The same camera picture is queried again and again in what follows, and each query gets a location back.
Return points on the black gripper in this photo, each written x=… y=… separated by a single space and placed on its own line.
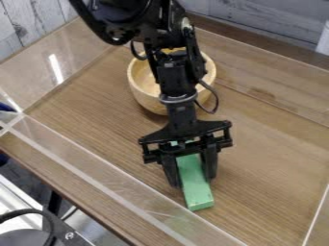
x=186 y=135

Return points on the green rectangular block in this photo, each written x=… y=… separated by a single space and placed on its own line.
x=194 y=185

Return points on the brown wooden bowl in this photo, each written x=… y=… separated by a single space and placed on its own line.
x=146 y=89

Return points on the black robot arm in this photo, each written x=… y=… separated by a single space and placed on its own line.
x=159 y=25

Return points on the clear acrylic tray walls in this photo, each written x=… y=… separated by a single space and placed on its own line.
x=75 y=137

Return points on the black metal table leg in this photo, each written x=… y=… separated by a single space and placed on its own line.
x=55 y=203

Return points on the blue object at left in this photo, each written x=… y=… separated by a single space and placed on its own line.
x=6 y=107

